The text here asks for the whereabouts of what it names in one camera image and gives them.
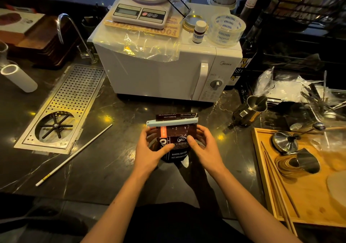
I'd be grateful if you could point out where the person's right hand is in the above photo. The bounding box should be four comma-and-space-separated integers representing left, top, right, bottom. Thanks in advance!
186, 124, 226, 177

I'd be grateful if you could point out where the person's left hand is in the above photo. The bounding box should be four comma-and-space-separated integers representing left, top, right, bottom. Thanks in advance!
134, 126, 176, 176

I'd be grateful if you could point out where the dark coffee bean bag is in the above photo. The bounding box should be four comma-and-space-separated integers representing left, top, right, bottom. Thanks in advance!
147, 113, 199, 164

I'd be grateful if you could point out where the person's left forearm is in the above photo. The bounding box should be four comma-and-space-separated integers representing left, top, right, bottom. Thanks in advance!
81, 168, 152, 243

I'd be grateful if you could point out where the person's right forearm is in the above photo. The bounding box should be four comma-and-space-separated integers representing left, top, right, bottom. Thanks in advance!
213, 168, 303, 243

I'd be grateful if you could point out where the light blue bag sealing clip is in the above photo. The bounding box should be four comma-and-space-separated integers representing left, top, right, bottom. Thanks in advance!
146, 116, 199, 129

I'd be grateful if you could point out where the steel milk pitcher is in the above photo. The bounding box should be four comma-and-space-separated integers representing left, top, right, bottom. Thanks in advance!
223, 95, 268, 134

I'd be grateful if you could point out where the person's black clothing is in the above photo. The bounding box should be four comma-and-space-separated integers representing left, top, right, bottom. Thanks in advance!
127, 202, 253, 243

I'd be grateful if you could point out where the white microwave oven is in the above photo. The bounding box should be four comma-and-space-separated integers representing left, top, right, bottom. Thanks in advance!
93, 2, 243, 103

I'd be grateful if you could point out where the steel funnel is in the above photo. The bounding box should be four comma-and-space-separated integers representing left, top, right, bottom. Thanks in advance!
272, 131, 299, 155

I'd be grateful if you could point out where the long white stick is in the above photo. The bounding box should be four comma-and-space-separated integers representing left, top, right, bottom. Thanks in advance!
35, 124, 113, 187

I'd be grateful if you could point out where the bundle of bamboo sticks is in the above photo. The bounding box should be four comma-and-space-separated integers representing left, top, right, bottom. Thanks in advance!
260, 141, 301, 237

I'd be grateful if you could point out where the crumpled clear plastic bag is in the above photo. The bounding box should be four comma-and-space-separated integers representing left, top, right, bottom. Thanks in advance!
254, 67, 326, 103

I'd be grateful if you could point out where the perforated steel rinser drip tray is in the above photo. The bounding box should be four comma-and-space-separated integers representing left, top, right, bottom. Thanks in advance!
14, 64, 107, 155

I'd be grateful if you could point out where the clear plastic sheet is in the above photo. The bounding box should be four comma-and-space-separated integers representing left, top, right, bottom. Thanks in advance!
88, 0, 190, 63

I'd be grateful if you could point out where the small white-capped bottle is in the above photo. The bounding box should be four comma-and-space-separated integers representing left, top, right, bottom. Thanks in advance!
192, 20, 207, 44

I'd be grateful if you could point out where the dark glass bottle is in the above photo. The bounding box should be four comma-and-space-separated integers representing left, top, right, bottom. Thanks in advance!
225, 0, 262, 90

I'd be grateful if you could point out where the small steel cup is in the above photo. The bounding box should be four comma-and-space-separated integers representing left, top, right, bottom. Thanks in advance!
288, 148, 321, 175

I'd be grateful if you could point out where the clear printed tape roll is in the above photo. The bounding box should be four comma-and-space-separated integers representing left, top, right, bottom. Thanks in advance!
207, 13, 247, 48

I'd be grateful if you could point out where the round gold tin lid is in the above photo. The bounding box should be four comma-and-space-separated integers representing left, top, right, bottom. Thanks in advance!
182, 14, 209, 33

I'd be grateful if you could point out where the light wooden tray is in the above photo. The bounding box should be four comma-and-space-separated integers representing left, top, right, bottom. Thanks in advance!
251, 127, 346, 229

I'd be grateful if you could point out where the clear container of steel utensils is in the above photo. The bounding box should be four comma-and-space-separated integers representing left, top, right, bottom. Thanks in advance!
300, 71, 346, 122

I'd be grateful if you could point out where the white digital kitchen scale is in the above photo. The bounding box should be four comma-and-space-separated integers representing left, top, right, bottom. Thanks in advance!
112, 0, 174, 29

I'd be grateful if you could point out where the chrome curved faucet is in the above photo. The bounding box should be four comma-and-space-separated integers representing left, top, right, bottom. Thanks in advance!
56, 13, 98, 64

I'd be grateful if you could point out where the beige paper filter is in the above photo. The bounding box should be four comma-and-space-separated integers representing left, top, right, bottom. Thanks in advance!
326, 170, 346, 209

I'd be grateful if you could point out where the stack of dark wooden trays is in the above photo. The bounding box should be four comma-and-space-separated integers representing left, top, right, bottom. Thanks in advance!
8, 15, 82, 69

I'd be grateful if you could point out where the white paper roll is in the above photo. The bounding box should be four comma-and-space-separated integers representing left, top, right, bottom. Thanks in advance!
0, 64, 38, 93

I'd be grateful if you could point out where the clear glass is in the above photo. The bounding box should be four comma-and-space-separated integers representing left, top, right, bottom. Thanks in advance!
0, 40, 10, 68

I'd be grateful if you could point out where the white and brown flat box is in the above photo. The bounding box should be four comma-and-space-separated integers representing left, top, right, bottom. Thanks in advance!
0, 7, 45, 45

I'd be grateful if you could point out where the steel long-handled spoon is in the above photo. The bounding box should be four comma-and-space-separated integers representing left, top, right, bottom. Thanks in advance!
293, 122, 326, 141

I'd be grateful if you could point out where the black wire rack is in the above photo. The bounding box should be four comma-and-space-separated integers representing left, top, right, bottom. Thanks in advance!
258, 0, 346, 89

